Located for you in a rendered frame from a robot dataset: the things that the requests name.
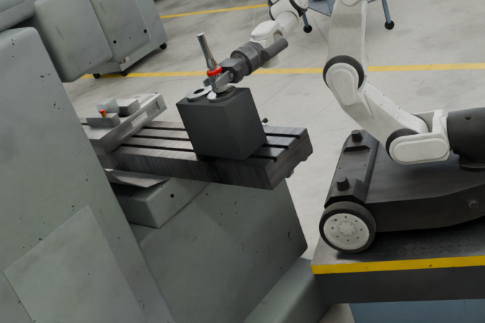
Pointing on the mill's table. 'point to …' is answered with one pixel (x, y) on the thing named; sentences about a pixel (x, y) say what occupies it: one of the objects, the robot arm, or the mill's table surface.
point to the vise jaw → (128, 106)
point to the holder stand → (222, 122)
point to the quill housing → (115, 6)
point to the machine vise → (122, 123)
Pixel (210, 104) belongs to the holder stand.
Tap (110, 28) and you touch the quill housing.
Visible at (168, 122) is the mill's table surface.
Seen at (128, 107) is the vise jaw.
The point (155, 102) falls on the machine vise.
